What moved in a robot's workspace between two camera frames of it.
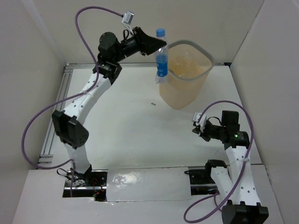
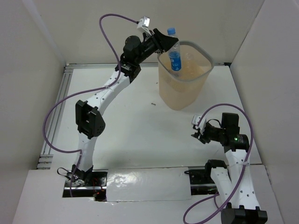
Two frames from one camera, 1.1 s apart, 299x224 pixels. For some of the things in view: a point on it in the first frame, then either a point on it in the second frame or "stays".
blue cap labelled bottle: (161, 57) -> (174, 52)
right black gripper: (203, 135) stays
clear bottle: (186, 64) stays
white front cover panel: (148, 184) stays
